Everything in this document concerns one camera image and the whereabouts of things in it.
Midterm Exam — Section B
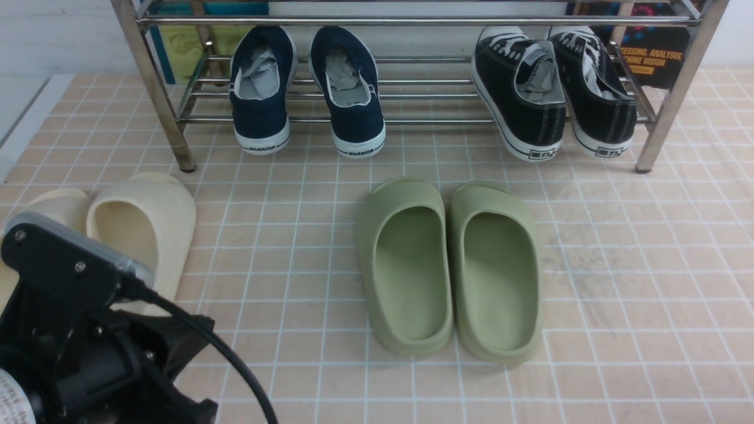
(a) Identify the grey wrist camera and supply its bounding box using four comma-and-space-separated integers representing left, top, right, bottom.
2, 211, 154, 353

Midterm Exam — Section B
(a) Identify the yellow and teal book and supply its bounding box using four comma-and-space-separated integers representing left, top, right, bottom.
149, 1, 269, 84

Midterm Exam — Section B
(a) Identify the right cream foam slipper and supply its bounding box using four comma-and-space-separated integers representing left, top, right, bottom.
85, 172, 197, 301

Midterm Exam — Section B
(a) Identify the navy canvas shoe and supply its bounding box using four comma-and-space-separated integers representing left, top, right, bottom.
309, 26, 387, 159
229, 26, 298, 155

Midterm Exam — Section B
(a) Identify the right black lace-up sneaker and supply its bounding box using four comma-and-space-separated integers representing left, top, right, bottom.
547, 26, 637, 158

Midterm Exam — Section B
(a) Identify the right green foam slipper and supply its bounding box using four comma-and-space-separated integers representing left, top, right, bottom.
448, 181, 542, 367

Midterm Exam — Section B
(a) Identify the left black lace-up sneaker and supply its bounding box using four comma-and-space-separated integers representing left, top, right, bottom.
471, 26, 567, 162

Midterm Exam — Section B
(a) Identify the metal shoe rack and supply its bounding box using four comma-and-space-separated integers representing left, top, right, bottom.
110, 0, 731, 174

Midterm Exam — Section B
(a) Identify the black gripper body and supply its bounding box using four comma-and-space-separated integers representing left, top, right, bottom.
2, 312, 218, 423

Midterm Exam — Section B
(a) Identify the black book orange text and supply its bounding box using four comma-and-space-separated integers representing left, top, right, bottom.
565, 2, 690, 90

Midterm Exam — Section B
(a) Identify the green foam slipper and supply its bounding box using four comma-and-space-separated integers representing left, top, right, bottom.
448, 181, 542, 367
356, 177, 454, 357

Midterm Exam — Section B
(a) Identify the black lace-up sneaker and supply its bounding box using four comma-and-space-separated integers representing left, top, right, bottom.
547, 26, 637, 158
471, 26, 567, 162

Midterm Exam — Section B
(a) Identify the left green foam slipper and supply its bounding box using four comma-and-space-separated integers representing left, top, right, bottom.
356, 177, 454, 357

